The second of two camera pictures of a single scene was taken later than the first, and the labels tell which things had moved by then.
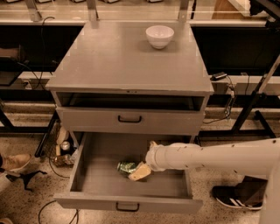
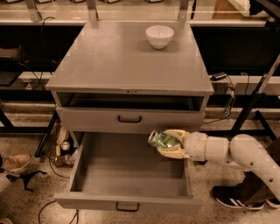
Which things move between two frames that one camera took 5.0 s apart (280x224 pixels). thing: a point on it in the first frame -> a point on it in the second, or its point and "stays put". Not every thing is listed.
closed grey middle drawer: x=130 y=120 stays put
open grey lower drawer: x=96 y=181 stays put
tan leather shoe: x=16 y=162 stays put
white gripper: x=154 y=157 -> x=194 y=145
